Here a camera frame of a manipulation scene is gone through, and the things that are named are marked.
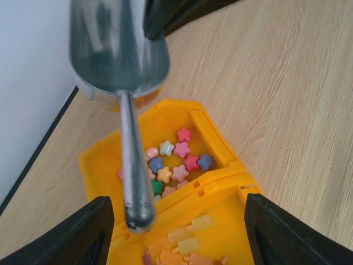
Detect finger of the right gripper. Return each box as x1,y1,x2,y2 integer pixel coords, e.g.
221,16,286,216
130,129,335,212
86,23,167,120
143,0,177,39

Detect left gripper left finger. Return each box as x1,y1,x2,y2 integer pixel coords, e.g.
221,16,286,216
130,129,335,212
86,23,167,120
1,196,114,264

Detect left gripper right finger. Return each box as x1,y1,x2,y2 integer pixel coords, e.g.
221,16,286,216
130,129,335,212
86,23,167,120
244,193,352,264

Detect metal candy scoop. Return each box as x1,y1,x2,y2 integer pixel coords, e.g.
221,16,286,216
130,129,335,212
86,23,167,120
68,1,170,234

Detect yellow bin with popsicle candies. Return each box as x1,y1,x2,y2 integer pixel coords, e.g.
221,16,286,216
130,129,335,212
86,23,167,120
107,173,260,264

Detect yellow bin with star candies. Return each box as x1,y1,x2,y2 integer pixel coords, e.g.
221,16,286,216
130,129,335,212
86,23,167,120
78,99,246,223

